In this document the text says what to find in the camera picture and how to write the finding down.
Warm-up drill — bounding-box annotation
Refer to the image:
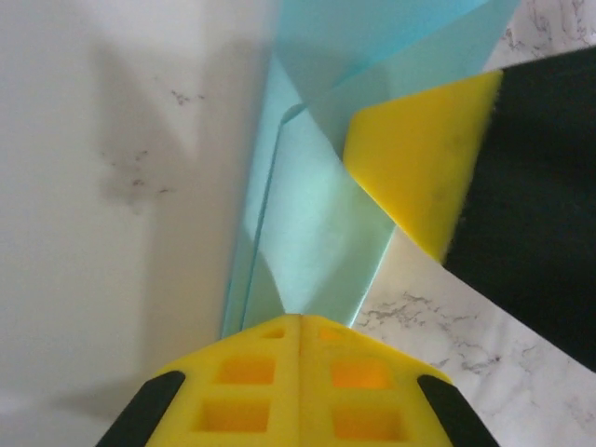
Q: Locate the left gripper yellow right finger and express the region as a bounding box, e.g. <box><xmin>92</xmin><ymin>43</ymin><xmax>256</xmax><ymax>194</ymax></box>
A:
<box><xmin>301</xmin><ymin>315</ymin><xmax>502</xmax><ymax>447</ymax></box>

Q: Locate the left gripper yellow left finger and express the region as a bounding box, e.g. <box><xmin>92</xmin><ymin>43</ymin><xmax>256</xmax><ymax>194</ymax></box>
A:
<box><xmin>95</xmin><ymin>314</ymin><xmax>303</xmax><ymax>447</ymax></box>

